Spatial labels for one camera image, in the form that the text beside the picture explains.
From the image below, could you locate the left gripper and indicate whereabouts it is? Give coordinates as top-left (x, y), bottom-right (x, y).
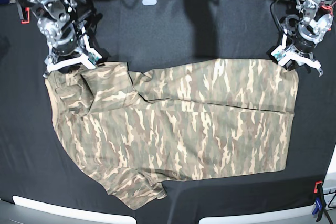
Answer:
top-left (284, 31), bottom-right (323, 77)

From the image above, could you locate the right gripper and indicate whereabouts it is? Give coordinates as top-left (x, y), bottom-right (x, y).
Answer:
top-left (43, 28), bottom-right (91, 78)

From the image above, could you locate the camouflage t-shirt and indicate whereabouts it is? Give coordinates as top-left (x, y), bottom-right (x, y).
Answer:
top-left (45, 59), bottom-right (299, 210)

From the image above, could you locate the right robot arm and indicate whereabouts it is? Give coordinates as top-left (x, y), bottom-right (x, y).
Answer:
top-left (15, 0), bottom-right (101, 78)

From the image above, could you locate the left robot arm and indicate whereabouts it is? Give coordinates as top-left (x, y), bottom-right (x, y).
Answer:
top-left (270, 0), bottom-right (335, 76)

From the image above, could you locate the left rear orange clamp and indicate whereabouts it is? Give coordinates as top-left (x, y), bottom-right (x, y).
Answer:
top-left (18, 7), bottom-right (30, 24)

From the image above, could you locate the black table cloth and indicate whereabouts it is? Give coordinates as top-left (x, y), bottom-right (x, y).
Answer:
top-left (1, 0), bottom-right (335, 223)

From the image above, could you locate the front right blue clamp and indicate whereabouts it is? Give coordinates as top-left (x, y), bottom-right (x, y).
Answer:
top-left (312, 180), bottom-right (326, 222)

